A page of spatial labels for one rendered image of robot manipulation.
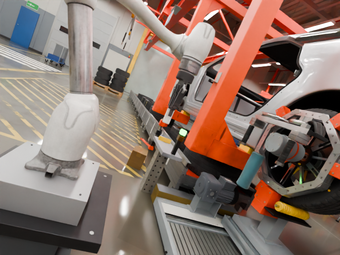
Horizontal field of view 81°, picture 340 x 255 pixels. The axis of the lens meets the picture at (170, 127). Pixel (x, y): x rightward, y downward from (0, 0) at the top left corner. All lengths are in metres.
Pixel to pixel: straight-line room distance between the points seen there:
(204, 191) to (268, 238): 0.52
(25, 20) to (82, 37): 14.37
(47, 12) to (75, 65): 14.15
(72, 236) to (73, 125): 0.37
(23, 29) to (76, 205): 14.77
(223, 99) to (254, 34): 0.53
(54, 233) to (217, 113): 1.28
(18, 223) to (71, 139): 0.29
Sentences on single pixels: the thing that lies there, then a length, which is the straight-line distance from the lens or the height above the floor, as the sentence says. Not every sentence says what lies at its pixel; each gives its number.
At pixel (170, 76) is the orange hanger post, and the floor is 1.16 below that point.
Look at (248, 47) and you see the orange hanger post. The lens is 1.72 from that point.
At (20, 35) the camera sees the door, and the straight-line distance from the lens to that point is 15.35.
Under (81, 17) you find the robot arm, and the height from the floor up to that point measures 0.98.
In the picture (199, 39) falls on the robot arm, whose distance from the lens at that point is 0.88.
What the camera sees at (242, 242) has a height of 0.15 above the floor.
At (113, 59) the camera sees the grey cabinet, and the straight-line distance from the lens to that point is 12.02.
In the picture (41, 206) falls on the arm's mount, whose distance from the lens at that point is 0.80.
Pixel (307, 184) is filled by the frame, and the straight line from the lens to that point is 1.37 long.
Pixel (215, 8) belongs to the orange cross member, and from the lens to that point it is 3.93.
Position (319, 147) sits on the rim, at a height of 0.94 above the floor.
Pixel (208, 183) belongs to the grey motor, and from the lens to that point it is 1.56.
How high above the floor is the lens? 0.83
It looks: 7 degrees down
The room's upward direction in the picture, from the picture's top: 25 degrees clockwise
